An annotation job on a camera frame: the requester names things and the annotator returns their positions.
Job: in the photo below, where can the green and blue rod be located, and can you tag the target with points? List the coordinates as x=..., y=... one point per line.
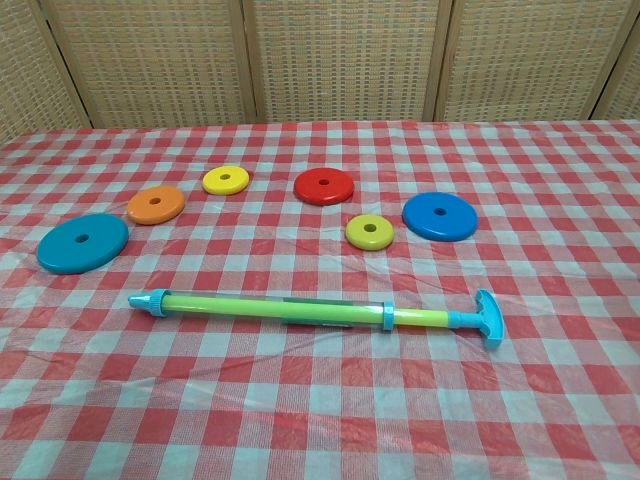
x=161, y=302

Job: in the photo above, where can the small yellow-green disc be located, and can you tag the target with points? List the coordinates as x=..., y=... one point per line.
x=360, y=237

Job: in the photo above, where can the red disc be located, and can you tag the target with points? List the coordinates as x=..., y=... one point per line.
x=310, y=192

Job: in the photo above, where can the large blue disc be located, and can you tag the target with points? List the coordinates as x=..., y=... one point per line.
x=425, y=225

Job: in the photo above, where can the yellow disc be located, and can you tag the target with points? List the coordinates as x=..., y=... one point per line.
x=215, y=184

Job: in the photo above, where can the red white checked tablecloth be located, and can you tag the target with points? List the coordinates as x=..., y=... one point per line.
x=320, y=400

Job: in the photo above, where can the orange disc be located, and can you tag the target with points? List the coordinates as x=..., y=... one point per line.
x=145, y=210

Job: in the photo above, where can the woven bamboo screen panel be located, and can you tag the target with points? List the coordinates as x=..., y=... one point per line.
x=530, y=60
x=350, y=60
x=150, y=60
x=30, y=75
x=629, y=107

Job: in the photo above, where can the large teal disc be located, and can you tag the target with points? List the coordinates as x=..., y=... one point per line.
x=60, y=250

